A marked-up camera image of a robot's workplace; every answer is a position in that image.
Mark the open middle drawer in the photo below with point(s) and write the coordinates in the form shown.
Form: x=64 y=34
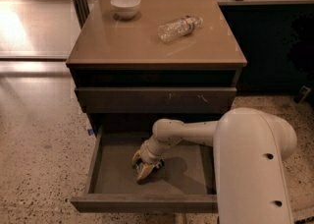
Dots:
x=185 y=184

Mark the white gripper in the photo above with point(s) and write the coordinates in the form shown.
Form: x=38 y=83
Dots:
x=150 y=156

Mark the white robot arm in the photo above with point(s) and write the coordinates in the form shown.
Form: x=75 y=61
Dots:
x=249 y=147

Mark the clear plastic water bottle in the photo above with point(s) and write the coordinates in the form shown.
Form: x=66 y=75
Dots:
x=178 y=28

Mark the closed top drawer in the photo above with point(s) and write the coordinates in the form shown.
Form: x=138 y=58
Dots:
x=212 y=100

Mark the brown drawer cabinet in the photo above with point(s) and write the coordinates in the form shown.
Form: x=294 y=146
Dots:
x=111 y=52

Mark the blue tape piece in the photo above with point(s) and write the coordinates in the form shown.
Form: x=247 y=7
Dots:
x=90 y=132

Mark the white ceramic bowl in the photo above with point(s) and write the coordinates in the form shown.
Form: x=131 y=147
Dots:
x=125 y=9

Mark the small black floor object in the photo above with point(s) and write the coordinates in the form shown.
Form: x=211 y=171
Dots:
x=302 y=94

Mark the blue pepsi can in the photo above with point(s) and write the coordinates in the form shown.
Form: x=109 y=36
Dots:
x=159 y=164

